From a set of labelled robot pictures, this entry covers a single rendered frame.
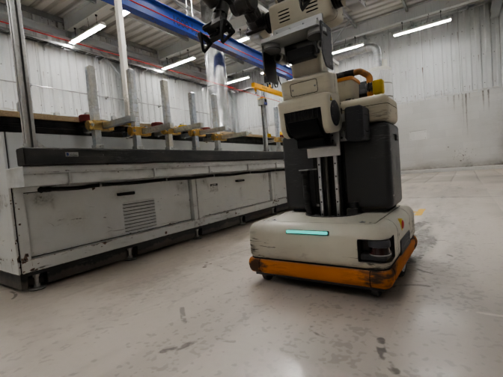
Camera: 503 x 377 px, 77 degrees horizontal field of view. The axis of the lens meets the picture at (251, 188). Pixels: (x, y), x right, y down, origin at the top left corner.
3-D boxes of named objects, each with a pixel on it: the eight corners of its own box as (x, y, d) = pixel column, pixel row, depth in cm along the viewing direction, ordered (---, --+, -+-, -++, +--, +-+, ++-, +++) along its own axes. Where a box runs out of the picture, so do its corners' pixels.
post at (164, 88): (174, 152, 211) (167, 79, 208) (170, 152, 208) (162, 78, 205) (170, 152, 213) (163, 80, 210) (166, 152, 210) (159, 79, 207)
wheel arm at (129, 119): (136, 123, 158) (135, 114, 158) (130, 123, 155) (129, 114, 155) (89, 135, 183) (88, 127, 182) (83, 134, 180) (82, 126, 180)
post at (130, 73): (142, 149, 190) (134, 68, 188) (137, 149, 187) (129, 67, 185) (138, 150, 192) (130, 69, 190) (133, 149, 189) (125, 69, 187)
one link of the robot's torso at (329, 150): (312, 158, 156) (308, 107, 155) (372, 152, 140) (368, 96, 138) (287, 158, 134) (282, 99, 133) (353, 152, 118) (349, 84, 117)
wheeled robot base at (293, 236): (308, 242, 202) (305, 203, 201) (418, 249, 166) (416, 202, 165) (246, 275, 147) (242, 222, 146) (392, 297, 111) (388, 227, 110)
